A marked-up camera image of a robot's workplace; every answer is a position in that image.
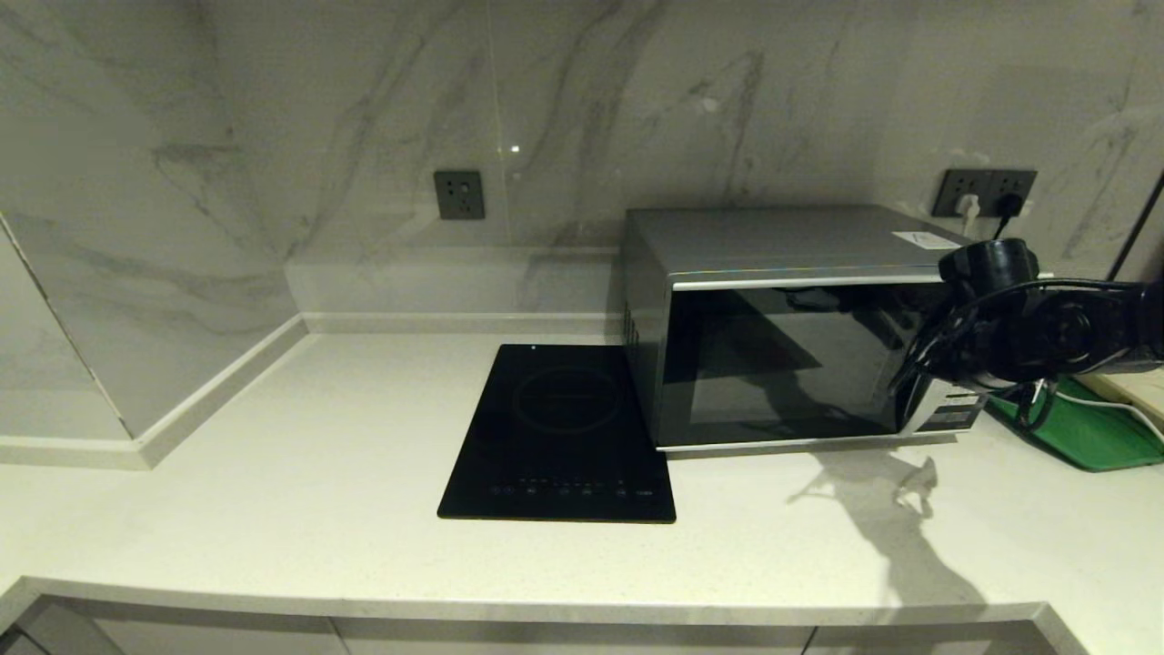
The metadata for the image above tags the silver Panasonic microwave oven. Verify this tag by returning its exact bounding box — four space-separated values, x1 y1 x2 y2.
623 206 1056 454

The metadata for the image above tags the green plastic tray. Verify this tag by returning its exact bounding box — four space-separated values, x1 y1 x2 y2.
987 375 1164 472

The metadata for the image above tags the black induction cooktop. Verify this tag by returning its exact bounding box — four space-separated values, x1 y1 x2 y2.
437 344 677 524

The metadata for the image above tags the angled cabinet corner panel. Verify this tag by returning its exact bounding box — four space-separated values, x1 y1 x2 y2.
14 602 124 655

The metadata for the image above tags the grey double wall socket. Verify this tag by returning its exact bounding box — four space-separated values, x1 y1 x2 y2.
934 169 1038 219

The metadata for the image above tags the white power cable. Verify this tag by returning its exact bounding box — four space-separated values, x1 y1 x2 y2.
1091 393 1164 445

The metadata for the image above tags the dark door frame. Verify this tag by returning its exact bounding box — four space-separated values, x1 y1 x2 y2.
1105 168 1164 283

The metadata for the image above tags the grey single wall socket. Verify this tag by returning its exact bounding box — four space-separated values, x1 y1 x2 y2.
433 170 486 221

